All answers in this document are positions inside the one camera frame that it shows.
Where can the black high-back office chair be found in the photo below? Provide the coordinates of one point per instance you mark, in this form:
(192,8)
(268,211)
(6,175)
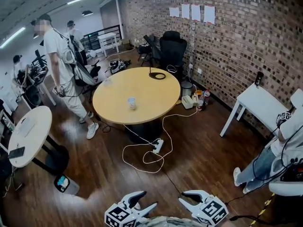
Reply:
(172,48)

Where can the white keyboard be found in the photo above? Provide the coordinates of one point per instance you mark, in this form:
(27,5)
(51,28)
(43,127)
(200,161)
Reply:
(26,126)

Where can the round white table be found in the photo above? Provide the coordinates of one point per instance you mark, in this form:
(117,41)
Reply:
(30,138)

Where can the clear bottle with dark liquid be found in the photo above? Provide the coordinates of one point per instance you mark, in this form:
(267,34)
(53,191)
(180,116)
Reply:
(201,104)

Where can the white paper cup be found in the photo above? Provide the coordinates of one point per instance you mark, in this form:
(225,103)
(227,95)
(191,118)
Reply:
(132,103)

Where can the black pouch with blue contents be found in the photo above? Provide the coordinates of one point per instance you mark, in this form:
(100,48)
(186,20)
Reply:
(62,183)

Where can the cardboard box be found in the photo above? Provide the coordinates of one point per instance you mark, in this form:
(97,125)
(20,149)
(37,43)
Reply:
(126,44)

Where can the white power strip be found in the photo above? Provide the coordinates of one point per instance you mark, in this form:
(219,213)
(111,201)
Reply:
(158,146)

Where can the white tissue box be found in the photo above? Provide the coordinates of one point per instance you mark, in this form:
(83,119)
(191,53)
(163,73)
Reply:
(187,102)

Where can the small white slatted table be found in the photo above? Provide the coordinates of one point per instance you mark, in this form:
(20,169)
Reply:
(107,40)

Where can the clear bottle with red cap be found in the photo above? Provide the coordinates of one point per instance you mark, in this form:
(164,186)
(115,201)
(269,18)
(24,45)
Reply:
(207,98)

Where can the white bench table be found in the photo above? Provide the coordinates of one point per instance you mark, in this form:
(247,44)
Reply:
(258,103)

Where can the white and black floor machine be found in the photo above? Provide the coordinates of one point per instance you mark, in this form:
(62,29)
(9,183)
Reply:
(117,65)

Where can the white moulded chair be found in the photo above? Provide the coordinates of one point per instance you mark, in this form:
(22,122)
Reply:
(284,185)

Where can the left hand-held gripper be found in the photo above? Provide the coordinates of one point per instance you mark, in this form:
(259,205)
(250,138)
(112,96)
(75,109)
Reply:
(119,215)

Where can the black device on stand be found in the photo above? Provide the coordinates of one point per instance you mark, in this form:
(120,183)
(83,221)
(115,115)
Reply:
(259,78)

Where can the round yellow table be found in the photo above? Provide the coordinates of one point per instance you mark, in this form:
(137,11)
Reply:
(142,96)

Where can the person's camouflage clothing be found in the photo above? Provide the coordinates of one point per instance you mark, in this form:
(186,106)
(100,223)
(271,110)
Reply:
(168,222)

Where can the black low-back office chair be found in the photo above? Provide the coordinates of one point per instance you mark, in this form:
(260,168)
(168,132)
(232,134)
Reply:
(94,70)

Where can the black metal railing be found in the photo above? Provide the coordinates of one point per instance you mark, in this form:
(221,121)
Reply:
(104,32)

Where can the yellow and black striped tape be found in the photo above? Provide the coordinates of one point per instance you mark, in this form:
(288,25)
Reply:
(262,209)

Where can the black phone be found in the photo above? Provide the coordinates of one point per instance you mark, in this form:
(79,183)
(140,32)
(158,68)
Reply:
(16,152)

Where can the silver trash bin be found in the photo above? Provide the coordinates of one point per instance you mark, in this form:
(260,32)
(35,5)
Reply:
(187,88)

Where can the black folding chair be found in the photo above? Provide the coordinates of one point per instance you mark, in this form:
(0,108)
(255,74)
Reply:
(144,48)

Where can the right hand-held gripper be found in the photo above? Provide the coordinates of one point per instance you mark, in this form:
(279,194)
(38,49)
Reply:
(213,210)

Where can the white paper sheet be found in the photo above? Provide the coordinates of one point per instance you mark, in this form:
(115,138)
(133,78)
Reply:
(185,11)
(209,14)
(196,12)
(174,11)

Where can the black pendant lamp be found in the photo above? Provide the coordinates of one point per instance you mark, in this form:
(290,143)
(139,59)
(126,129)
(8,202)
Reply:
(87,13)

